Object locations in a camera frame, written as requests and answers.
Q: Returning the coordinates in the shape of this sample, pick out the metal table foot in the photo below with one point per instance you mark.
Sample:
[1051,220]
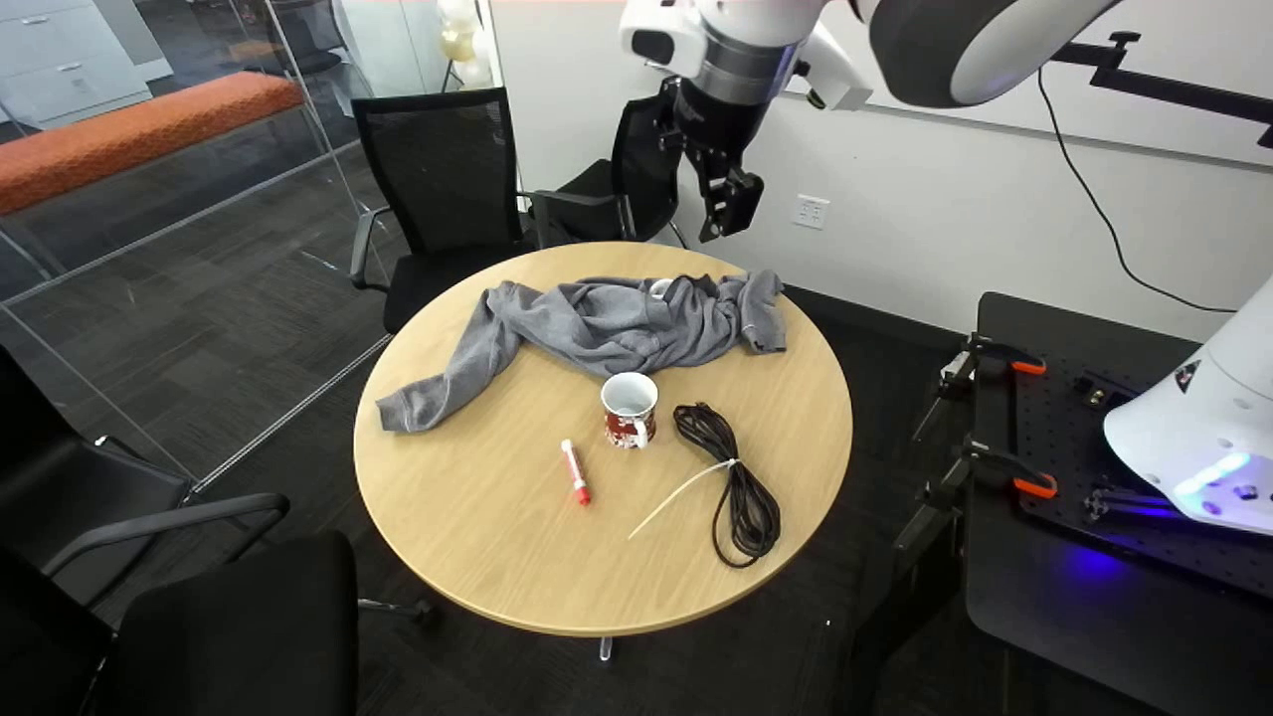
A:
[605,649]

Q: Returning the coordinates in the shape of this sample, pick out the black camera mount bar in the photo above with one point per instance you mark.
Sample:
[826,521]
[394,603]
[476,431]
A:
[1169,84]

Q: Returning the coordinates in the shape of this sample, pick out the white wall outlet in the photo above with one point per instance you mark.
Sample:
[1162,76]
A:
[814,213]

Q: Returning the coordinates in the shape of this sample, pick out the red and white marker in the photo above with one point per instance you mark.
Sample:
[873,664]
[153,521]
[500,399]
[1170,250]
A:
[573,470]

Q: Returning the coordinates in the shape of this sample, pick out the black mesh office chair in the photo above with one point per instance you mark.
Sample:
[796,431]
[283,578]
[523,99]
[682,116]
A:
[438,172]
[637,183]

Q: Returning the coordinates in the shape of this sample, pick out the black office chair with armrest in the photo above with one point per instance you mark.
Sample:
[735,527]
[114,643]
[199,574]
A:
[40,452]

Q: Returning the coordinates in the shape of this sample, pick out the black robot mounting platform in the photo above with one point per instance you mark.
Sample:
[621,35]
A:
[1061,610]

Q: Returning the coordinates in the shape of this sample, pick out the grey sweater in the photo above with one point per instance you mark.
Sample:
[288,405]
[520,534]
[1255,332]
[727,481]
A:
[612,332]

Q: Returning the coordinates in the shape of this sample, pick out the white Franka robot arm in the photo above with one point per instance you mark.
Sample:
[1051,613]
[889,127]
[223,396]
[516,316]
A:
[982,42]

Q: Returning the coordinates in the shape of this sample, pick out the orange bench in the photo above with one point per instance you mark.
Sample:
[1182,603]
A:
[134,141]

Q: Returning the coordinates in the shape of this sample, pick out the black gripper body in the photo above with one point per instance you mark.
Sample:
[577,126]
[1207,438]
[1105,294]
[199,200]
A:
[722,132]

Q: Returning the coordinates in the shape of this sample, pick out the glass partition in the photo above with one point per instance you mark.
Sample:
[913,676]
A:
[301,94]

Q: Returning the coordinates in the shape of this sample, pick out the white zip tie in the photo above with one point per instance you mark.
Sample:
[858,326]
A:
[682,493]

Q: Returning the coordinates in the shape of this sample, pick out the red and white mug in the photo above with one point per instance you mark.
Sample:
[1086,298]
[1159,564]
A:
[631,428]

